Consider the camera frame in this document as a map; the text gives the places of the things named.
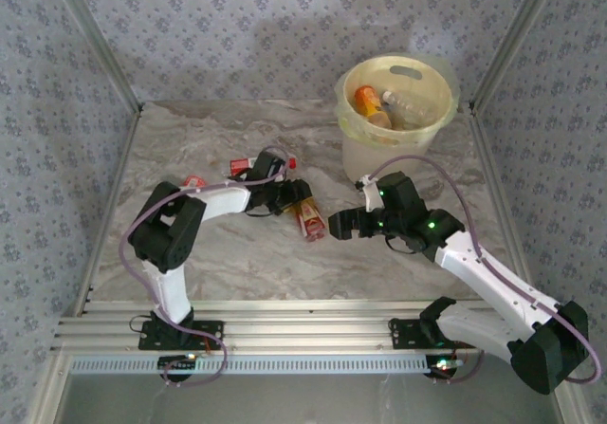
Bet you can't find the red gold label bottle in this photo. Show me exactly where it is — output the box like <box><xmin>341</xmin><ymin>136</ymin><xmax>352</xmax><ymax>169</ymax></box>
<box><xmin>289</xmin><ymin>194</ymin><xmax>329</xmax><ymax>244</ymax></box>

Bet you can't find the clear bottle white cap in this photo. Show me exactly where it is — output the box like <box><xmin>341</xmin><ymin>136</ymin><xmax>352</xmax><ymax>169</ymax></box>
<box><xmin>381</xmin><ymin>89</ymin><xmax>440</xmax><ymax>124</ymax></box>

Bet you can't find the orange juice bottle yellow cap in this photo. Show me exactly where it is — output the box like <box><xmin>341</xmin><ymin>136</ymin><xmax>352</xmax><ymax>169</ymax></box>
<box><xmin>354</xmin><ymin>85</ymin><xmax>394</xmax><ymax>130</ymax></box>

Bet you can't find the cream ribbed plastic bin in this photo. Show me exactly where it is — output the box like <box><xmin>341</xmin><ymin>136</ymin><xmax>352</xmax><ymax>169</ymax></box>
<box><xmin>334</xmin><ymin>52</ymin><xmax>462</xmax><ymax>184</ymax></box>

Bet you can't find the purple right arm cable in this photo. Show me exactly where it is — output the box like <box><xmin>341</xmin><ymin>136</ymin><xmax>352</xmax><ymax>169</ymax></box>
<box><xmin>369</xmin><ymin>153</ymin><xmax>599</xmax><ymax>386</ymax></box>

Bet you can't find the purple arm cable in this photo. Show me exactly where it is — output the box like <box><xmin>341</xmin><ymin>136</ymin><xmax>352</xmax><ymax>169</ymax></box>
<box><xmin>369</xmin><ymin>153</ymin><xmax>599</xmax><ymax>386</ymax></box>
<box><xmin>120</xmin><ymin>144</ymin><xmax>290</xmax><ymax>335</ymax></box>

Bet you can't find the aluminium front rail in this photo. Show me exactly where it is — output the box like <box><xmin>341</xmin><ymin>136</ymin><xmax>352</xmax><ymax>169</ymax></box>
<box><xmin>54</xmin><ymin>299</ymin><xmax>568</xmax><ymax>355</ymax></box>

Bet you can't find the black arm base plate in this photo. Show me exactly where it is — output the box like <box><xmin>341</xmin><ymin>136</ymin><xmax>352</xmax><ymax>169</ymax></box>
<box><xmin>138</xmin><ymin>318</ymin><xmax>225</xmax><ymax>350</ymax></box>
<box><xmin>388</xmin><ymin>318</ymin><xmax>478</xmax><ymax>349</ymax></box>

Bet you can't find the slotted grey cable duct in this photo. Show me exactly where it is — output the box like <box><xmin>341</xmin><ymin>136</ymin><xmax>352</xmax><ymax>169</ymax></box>
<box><xmin>69</xmin><ymin>355</ymin><xmax>456</xmax><ymax>377</ymax></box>

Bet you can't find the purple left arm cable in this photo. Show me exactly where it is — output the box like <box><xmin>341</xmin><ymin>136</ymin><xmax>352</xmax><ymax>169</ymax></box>
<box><xmin>120</xmin><ymin>144</ymin><xmax>290</xmax><ymax>335</ymax></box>

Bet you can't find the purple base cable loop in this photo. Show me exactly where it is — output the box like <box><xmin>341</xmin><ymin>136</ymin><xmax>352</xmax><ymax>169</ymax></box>
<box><xmin>160</xmin><ymin>331</ymin><xmax>230</xmax><ymax>390</ymax></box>
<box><xmin>429</xmin><ymin>342</ymin><xmax>484</xmax><ymax>385</ymax></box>

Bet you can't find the aluminium frame post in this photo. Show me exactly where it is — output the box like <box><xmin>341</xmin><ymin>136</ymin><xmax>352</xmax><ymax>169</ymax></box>
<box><xmin>468</xmin><ymin>0</ymin><xmax>568</xmax><ymax>112</ymax></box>
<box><xmin>26</xmin><ymin>352</ymin><xmax>72</xmax><ymax>424</ymax></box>
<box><xmin>552</xmin><ymin>385</ymin><xmax>587</xmax><ymax>424</ymax></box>
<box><xmin>49</xmin><ymin>0</ymin><xmax>144</xmax><ymax>115</ymax></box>

